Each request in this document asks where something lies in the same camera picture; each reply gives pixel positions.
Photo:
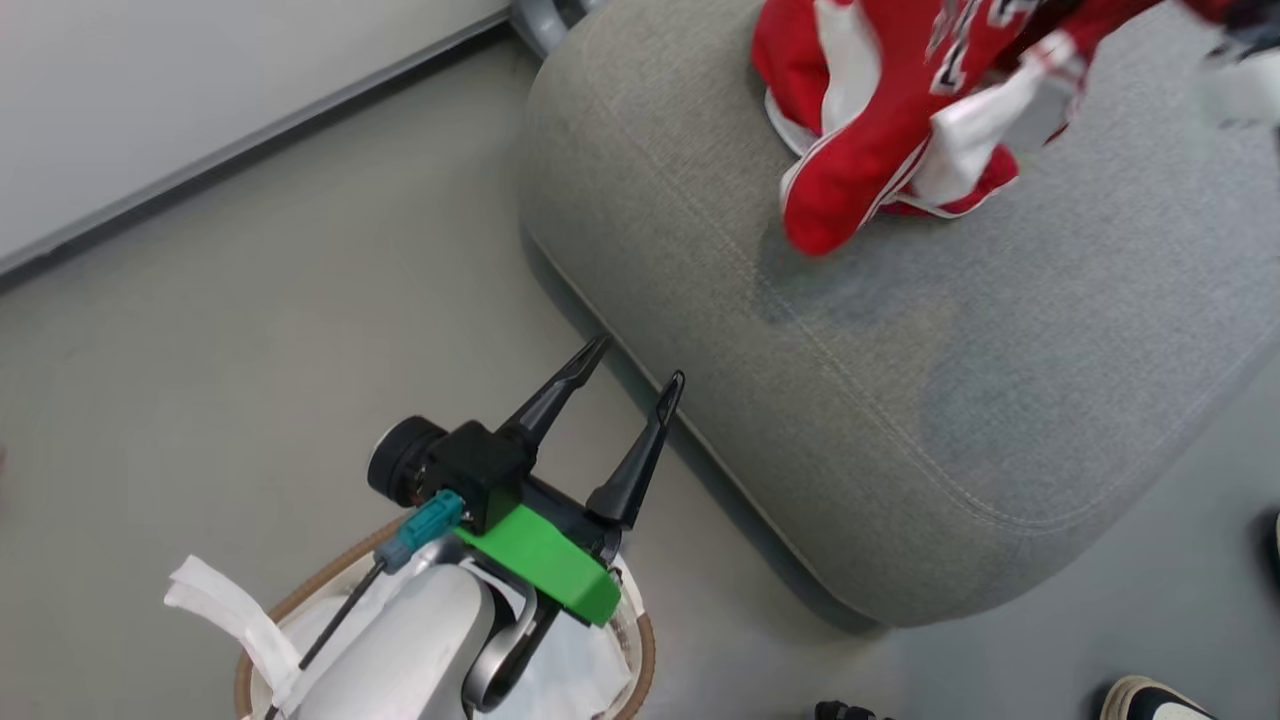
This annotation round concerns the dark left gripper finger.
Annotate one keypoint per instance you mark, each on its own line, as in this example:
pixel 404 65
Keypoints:
pixel 560 400
pixel 640 455

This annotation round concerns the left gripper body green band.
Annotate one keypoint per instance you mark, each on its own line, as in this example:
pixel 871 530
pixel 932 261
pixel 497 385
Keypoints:
pixel 545 560

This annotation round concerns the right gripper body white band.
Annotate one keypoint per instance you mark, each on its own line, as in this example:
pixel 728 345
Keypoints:
pixel 1240 90

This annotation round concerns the red white sports jersey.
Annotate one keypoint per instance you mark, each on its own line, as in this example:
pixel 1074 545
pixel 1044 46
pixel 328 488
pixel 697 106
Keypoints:
pixel 880 90

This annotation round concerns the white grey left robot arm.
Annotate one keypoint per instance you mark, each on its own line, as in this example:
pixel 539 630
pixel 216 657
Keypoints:
pixel 410 650

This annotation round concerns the round wicker laundry basket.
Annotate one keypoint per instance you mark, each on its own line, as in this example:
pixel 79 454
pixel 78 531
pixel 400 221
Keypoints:
pixel 640 660

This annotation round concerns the grey fabric ottoman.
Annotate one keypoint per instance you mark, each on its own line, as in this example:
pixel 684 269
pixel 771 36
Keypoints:
pixel 900 350

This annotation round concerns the small black shoe tip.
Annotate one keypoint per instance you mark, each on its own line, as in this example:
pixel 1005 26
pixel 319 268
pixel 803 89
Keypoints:
pixel 848 712

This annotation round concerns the short grey partition foot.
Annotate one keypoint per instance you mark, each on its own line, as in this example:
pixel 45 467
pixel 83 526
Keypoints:
pixel 545 18

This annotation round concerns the dark object at floor edge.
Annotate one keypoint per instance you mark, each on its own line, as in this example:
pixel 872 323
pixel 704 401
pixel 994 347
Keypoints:
pixel 1273 545

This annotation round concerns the white black shoe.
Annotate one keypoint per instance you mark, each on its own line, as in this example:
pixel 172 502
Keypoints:
pixel 1150 702

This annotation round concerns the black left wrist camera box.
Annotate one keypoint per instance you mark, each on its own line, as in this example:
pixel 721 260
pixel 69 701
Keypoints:
pixel 475 465

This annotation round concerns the grey partition bottom rail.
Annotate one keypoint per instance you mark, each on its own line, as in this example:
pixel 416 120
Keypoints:
pixel 240 150

